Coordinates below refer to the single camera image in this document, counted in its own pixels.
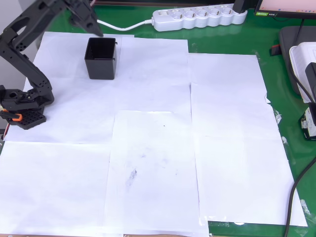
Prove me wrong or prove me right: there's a black square cup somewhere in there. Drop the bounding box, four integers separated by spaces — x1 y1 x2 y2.
84 37 118 80

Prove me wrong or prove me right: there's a white paper sheet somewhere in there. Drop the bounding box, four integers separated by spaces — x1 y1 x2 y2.
190 82 309 227
0 140 124 237
187 52 269 105
3 78 193 145
23 31 135 86
120 37 190 86
103 109 210 237

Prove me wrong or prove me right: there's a white power strip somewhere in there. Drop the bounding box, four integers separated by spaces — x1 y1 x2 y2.
151 4 248 32

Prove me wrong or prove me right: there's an orange black clamp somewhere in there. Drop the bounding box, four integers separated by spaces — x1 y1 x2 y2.
0 109 23 123

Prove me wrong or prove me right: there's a black plug adapter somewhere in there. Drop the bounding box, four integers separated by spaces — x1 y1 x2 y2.
233 0 248 13

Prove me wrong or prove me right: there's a dark grey pad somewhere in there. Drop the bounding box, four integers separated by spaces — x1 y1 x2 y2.
278 26 316 96

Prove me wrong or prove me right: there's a white foam container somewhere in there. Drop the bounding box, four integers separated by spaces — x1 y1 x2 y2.
288 41 316 103

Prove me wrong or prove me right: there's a black device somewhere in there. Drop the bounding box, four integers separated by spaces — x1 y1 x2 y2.
305 61 316 102

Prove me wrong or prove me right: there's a white power strip cable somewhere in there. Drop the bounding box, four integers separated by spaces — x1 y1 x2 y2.
96 19 155 32

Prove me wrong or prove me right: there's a thin black monitor cable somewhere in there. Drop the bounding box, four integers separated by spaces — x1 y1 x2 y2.
294 18 306 46

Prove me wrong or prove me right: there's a thick black cable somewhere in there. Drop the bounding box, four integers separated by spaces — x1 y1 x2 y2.
283 158 316 237

